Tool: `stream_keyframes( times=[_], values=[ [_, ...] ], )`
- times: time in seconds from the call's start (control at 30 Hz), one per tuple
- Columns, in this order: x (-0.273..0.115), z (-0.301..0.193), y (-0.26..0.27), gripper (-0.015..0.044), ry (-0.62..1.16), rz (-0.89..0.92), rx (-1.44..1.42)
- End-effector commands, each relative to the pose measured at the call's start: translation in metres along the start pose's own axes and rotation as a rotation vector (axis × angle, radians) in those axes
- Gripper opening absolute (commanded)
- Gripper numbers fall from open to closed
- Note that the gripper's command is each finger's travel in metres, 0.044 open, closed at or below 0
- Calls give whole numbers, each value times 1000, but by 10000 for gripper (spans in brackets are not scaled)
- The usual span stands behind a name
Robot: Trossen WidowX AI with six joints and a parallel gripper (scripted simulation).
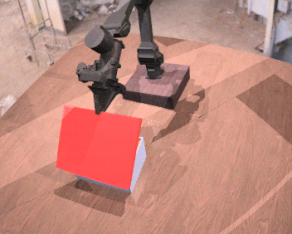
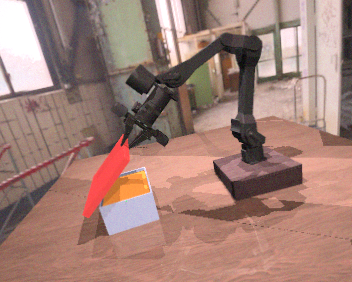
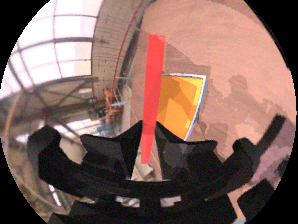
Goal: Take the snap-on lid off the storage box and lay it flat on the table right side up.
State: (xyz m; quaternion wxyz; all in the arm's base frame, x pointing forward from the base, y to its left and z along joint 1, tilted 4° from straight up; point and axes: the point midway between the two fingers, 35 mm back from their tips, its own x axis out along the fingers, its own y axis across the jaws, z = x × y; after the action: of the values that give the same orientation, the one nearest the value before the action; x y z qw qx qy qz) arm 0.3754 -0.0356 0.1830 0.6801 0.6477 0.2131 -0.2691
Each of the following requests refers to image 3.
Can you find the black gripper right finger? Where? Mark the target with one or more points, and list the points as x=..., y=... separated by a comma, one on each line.
x=172, y=150

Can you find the red square lid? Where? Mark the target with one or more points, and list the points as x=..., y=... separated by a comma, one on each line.
x=153, y=76

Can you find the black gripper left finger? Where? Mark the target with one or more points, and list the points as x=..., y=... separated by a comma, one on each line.
x=123, y=147

